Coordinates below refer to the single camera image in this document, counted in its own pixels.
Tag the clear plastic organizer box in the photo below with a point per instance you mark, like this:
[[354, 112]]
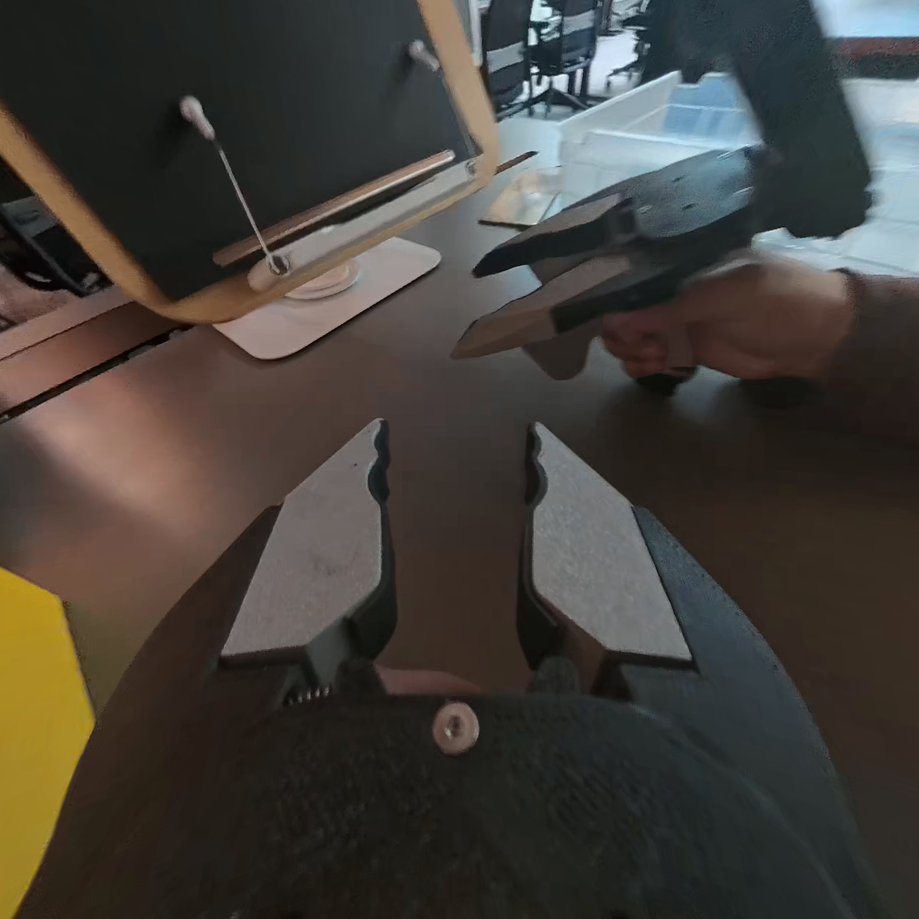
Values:
[[624, 129]]

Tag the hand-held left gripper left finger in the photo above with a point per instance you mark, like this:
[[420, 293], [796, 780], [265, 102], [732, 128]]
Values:
[[316, 567]]

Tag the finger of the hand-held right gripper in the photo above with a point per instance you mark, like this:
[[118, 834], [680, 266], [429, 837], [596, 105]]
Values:
[[567, 230], [517, 323]]

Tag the black board with wooden frame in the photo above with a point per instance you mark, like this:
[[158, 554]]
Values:
[[323, 108]]

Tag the yellow plastic bin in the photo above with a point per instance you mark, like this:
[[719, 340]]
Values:
[[36, 718]]

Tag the person's right hand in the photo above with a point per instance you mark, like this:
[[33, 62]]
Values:
[[775, 323]]

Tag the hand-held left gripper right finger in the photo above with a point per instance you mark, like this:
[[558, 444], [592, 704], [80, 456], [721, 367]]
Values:
[[603, 567]]

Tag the row of black office chairs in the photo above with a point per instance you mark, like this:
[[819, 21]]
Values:
[[506, 43]]

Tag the glossy flat tile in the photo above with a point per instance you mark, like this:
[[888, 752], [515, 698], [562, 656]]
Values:
[[524, 205]]

